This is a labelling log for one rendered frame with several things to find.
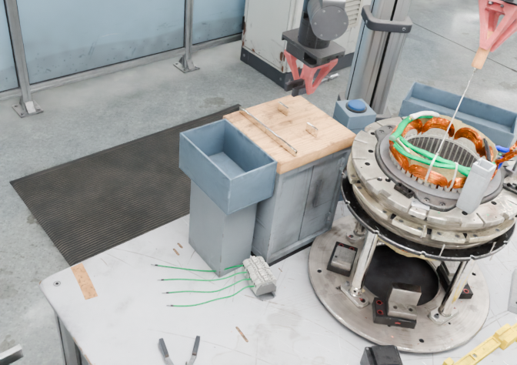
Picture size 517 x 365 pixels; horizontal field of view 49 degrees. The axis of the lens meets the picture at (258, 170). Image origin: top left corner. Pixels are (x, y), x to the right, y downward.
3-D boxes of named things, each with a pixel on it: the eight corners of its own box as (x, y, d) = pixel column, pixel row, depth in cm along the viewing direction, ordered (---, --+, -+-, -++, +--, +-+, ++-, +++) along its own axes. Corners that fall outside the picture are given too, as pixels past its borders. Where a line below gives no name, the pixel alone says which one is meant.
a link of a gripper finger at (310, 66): (304, 105, 101) (312, 58, 95) (278, 85, 105) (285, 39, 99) (331, 95, 105) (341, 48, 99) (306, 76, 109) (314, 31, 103)
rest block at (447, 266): (448, 285, 119) (451, 278, 117) (438, 266, 123) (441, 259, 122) (466, 285, 119) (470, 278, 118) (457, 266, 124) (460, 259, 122)
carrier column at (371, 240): (355, 302, 114) (378, 226, 102) (345, 293, 116) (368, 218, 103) (362, 296, 116) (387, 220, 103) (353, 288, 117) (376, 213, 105)
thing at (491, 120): (477, 206, 147) (519, 112, 129) (471, 231, 139) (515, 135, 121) (385, 174, 154) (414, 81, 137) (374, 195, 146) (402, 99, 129)
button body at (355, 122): (354, 199, 144) (376, 114, 129) (328, 202, 142) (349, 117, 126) (341, 182, 149) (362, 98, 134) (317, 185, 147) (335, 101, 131)
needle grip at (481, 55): (481, 69, 91) (497, 33, 89) (470, 65, 91) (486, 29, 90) (481, 69, 93) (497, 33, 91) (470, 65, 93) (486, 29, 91)
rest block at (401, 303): (385, 298, 113) (391, 281, 110) (413, 303, 113) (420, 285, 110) (387, 316, 110) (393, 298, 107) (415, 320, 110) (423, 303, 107)
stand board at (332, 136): (279, 175, 106) (281, 165, 104) (221, 125, 117) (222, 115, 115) (355, 144, 116) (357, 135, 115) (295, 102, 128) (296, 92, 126)
